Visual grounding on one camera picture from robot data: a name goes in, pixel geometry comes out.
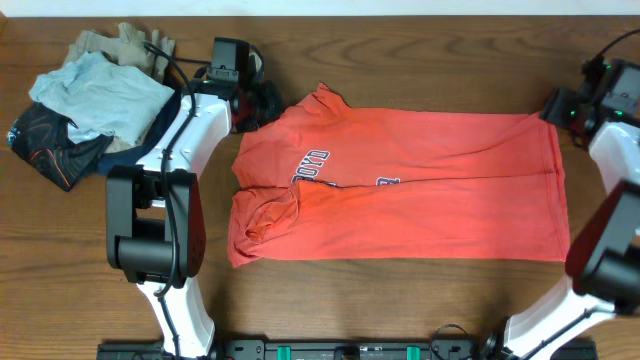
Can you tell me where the beige garment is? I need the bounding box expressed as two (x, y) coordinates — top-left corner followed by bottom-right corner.
(63, 22), (169, 83)

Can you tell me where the black orange patterned garment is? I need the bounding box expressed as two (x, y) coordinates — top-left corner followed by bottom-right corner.
(7, 102), (112, 192)

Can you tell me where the navy blue garment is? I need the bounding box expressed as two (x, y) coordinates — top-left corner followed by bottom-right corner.
(96, 75), (182, 176)

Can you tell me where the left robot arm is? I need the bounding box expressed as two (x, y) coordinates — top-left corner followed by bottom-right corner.
(97, 80), (284, 359)

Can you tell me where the red printed t-shirt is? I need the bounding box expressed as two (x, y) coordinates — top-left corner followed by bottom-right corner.
(228, 85), (570, 267)

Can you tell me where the light blue shirt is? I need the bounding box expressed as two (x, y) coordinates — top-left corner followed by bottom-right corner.
(29, 52), (174, 146)

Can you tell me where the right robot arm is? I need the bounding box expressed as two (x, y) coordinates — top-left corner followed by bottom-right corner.
(480, 85), (639, 360)

